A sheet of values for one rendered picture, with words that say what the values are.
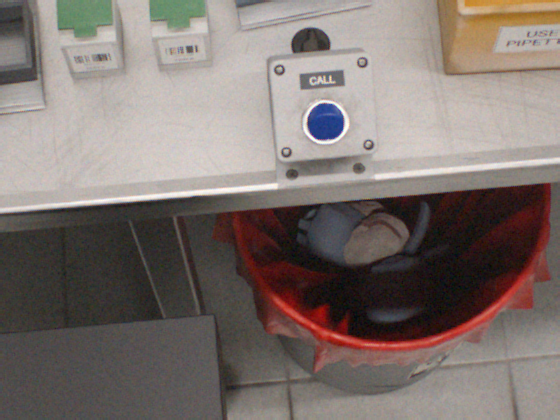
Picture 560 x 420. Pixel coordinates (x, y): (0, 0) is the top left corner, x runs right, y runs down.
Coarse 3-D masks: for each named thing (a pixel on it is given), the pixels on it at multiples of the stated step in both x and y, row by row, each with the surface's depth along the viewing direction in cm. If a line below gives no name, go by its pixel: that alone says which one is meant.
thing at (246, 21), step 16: (240, 0) 96; (256, 0) 96; (272, 0) 97; (288, 0) 97; (304, 0) 97; (320, 0) 97; (336, 0) 97; (352, 0) 97; (368, 0) 97; (240, 16) 97; (256, 16) 97; (272, 16) 97; (288, 16) 97; (304, 16) 97
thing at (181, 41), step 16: (160, 0) 91; (176, 0) 91; (192, 0) 91; (160, 16) 90; (176, 16) 90; (192, 16) 90; (208, 16) 98; (160, 32) 91; (176, 32) 91; (192, 32) 91; (208, 32) 92; (160, 48) 93; (176, 48) 93; (192, 48) 93; (208, 48) 94; (160, 64) 95; (176, 64) 96; (192, 64) 96; (208, 64) 96
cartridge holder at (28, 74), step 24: (0, 0) 97; (24, 0) 95; (0, 24) 97; (24, 24) 94; (0, 48) 96; (24, 48) 96; (0, 72) 93; (24, 72) 94; (0, 96) 95; (24, 96) 95
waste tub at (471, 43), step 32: (448, 0) 91; (480, 0) 97; (512, 0) 96; (544, 0) 96; (448, 32) 92; (480, 32) 89; (512, 32) 89; (544, 32) 89; (448, 64) 94; (480, 64) 94; (512, 64) 94; (544, 64) 94
